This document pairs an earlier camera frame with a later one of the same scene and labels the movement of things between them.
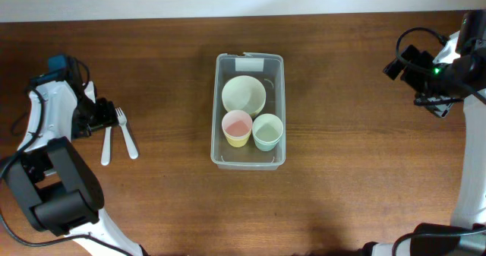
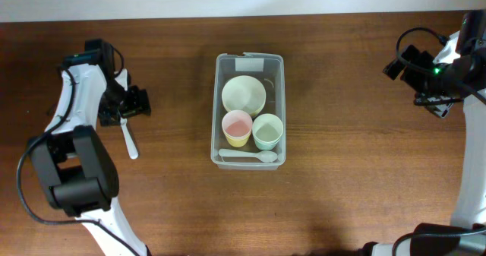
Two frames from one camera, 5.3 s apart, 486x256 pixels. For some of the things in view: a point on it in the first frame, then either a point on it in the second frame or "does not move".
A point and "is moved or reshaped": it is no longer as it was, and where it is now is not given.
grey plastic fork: x=122 y=120 does not move
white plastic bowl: x=244 y=93 does not move
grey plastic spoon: x=105 y=155 is moved or reshaped
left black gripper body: x=89 y=115 -> x=118 y=99
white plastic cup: x=267 y=129 does not move
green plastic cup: x=266 y=140 does not move
